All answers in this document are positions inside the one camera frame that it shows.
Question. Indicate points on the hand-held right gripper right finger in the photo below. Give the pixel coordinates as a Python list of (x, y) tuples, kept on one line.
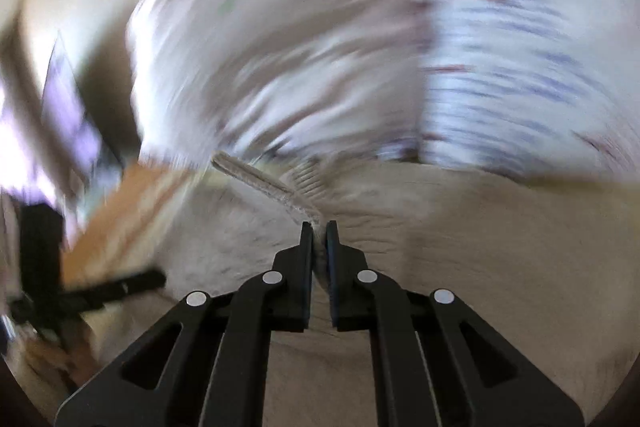
[(331, 257)]

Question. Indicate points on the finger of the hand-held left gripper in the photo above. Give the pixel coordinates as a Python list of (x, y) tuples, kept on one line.
[(125, 287)]

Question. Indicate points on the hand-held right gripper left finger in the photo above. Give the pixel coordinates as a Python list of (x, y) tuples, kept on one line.
[(306, 252)]

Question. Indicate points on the wooden bedside table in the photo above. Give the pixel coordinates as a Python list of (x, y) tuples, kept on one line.
[(125, 217)]

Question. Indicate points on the purple framed picture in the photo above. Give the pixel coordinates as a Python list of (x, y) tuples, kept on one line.
[(70, 117)]

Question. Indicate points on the pink floral pillow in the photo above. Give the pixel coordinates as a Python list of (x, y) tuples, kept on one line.
[(300, 32)]

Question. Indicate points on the pink pillow with blue print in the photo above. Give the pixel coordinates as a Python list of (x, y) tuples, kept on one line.
[(515, 57)]

